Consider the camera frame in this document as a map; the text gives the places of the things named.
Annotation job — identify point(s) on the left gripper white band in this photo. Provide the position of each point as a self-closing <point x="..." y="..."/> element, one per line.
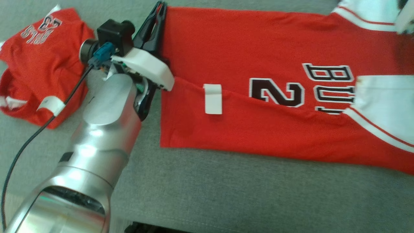
<point x="145" y="66"/>

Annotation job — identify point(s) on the grey fabric sofa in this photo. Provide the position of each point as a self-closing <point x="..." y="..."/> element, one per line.
<point x="258" y="200"/>

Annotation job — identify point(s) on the blue left camera connector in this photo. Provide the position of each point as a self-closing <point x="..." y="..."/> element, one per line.
<point x="103" y="53"/>

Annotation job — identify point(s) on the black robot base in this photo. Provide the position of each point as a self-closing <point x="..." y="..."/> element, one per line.
<point x="152" y="228"/>

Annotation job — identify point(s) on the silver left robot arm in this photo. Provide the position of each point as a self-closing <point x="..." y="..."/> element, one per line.
<point x="103" y="129"/>

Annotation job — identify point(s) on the red basketball jersey white trim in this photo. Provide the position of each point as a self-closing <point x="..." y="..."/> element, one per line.
<point x="258" y="38"/>

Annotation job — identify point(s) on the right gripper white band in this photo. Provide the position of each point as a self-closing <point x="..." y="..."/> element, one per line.
<point x="406" y="19"/>

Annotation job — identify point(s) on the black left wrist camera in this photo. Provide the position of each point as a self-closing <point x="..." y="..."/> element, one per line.
<point x="114" y="34"/>

